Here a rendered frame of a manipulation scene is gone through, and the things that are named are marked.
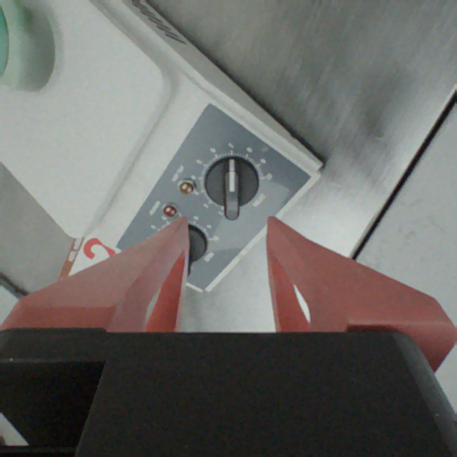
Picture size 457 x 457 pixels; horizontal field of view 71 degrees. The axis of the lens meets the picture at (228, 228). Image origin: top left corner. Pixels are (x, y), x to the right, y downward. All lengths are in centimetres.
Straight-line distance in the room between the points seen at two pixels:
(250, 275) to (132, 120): 15
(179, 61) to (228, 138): 5
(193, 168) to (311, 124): 8
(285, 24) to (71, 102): 14
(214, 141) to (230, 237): 7
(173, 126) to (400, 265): 17
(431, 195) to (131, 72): 18
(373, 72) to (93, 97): 16
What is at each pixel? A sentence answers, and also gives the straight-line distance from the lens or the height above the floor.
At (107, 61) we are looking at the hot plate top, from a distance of 19.
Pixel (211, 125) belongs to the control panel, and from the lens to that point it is 18.
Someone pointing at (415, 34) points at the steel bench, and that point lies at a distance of 23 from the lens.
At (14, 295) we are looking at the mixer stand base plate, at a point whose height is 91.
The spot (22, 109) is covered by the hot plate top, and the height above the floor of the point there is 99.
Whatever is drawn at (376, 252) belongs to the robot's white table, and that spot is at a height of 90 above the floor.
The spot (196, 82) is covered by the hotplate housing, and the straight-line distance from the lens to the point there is 18.
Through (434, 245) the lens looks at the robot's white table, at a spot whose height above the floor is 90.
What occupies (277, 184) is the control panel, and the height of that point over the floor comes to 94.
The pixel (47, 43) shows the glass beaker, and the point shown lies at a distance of 20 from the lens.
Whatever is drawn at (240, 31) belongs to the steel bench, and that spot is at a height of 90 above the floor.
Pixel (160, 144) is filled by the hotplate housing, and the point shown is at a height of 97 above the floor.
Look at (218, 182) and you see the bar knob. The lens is 19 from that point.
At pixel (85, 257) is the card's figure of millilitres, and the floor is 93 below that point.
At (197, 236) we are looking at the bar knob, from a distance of 21.
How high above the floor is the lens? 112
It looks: 61 degrees down
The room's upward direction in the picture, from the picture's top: 122 degrees counter-clockwise
